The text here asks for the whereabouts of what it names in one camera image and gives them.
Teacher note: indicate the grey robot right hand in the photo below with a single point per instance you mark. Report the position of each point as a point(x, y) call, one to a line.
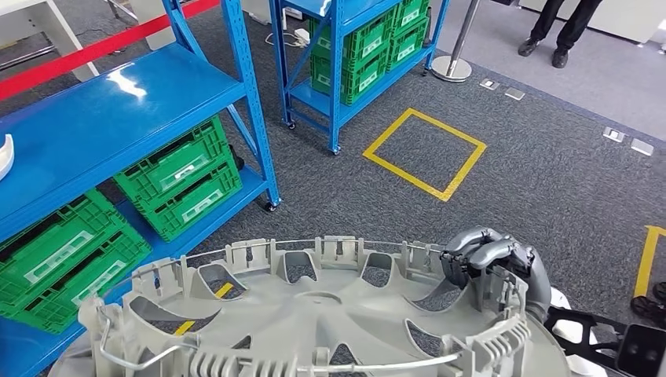
point(536, 281)

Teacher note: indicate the grey plastic wheel hubcap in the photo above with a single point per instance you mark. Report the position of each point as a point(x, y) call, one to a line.
point(312, 322)

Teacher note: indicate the blue metal shelf rack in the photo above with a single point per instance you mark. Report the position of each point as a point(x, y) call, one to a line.
point(104, 125)
point(307, 99)

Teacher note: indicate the white plastic trim part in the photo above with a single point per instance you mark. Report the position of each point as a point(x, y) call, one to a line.
point(5, 156)

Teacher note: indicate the silver floor socket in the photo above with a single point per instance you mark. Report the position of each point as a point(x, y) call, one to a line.
point(489, 84)
point(614, 134)
point(515, 93)
point(642, 147)

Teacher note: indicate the person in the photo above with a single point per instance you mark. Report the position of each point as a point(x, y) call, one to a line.
point(572, 26)

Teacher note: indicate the white cabinet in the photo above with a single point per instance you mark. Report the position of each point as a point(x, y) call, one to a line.
point(624, 21)

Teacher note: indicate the white power strip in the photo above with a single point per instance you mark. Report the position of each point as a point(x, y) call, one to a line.
point(303, 36)

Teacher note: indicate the red barrier belt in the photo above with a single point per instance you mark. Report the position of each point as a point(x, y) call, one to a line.
point(78, 57)

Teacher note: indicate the silver stanchion post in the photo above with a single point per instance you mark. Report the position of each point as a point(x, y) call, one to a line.
point(451, 70)

